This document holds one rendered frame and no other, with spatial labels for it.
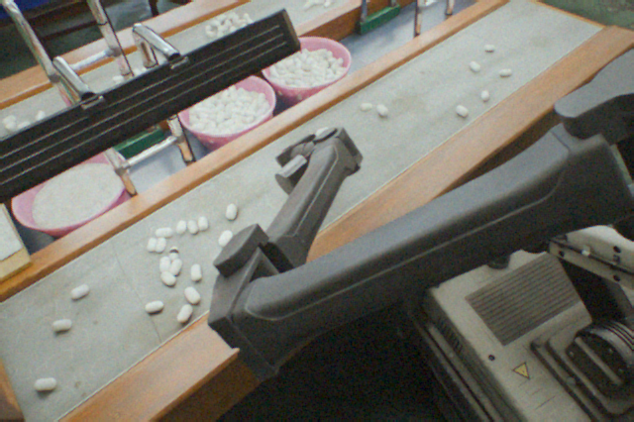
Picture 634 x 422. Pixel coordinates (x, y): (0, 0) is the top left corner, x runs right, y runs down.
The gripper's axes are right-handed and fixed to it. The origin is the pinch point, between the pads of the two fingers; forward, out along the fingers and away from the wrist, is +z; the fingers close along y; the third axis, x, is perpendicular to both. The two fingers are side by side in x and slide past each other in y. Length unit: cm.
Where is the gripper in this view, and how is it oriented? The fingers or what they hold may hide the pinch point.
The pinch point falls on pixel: (285, 160)
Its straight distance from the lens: 102.1
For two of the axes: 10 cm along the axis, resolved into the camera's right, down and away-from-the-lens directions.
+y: -7.5, 5.4, -3.8
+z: -4.6, -0.2, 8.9
